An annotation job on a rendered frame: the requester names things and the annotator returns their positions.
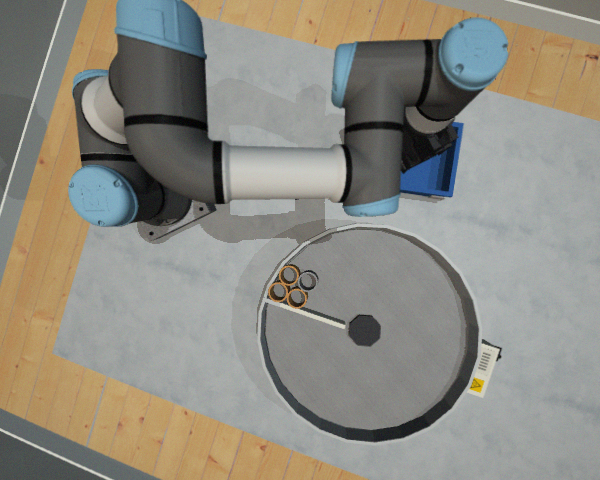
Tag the bronze bushing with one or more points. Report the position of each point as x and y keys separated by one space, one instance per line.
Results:
x=273 y=296
x=294 y=304
x=282 y=278

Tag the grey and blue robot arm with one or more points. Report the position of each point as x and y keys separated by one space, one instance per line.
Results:
x=159 y=75

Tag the grey round turntable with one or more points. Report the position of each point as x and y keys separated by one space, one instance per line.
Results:
x=408 y=343

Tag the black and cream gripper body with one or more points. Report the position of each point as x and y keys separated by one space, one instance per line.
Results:
x=416 y=151

